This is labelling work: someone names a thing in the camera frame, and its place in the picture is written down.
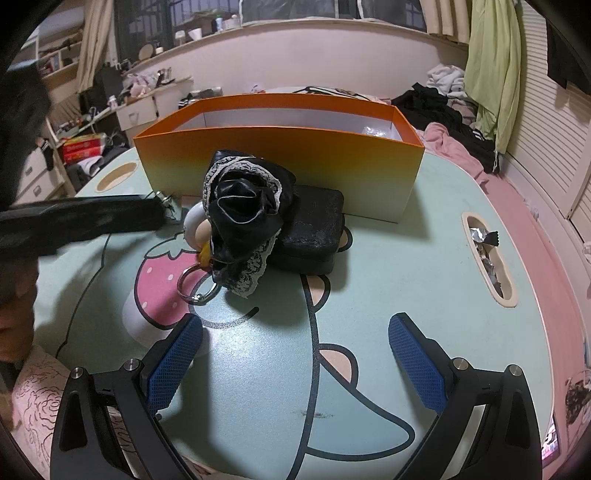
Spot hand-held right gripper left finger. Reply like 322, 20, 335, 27
48, 314, 206, 480

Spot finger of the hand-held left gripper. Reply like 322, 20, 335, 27
0, 191, 178, 257

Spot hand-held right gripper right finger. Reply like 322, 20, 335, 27
388, 312, 543, 480

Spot white round keychain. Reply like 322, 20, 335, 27
177, 203, 225, 305

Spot black lace-trimmed cloth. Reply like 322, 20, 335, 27
203, 148, 298, 298

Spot orange cardboard box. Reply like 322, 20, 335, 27
133, 93, 426, 224

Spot person's left forearm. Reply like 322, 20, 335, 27
0, 258, 38, 363

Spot mint cartoon-print desktop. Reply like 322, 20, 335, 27
34, 148, 561, 480

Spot white drawer unit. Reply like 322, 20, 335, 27
16, 148, 68, 204

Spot red box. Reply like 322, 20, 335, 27
62, 133, 109, 163

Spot black bag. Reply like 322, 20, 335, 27
81, 62, 123, 116

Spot white drawer cabinet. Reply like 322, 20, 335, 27
115, 78, 195, 132

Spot beige curtain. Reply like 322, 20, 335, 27
76, 0, 116, 93

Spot crumpled foil wrappers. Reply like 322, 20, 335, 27
468, 217, 506, 298

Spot smartphone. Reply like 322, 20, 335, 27
542, 418, 561, 462

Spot pink bed sheet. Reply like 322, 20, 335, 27
462, 157, 591, 462

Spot dark tangled cloth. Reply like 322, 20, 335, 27
566, 378, 591, 423

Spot black textured pouch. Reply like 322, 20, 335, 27
268, 185, 347, 275

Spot white louvered door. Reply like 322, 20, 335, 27
503, 0, 591, 241

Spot black clothes pile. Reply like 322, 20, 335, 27
392, 83, 502, 174

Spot black and white striped cloth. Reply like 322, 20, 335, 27
295, 85, 384, 100

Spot white clothes pile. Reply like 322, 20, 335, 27
426, 65, 467, 100

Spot green hanging cloth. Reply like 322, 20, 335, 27
464, 0, 522, 153

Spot black hanging garment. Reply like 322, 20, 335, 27
545, 18, 591, 90

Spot white wall shelf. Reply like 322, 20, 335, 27
34, 37, 84, 79

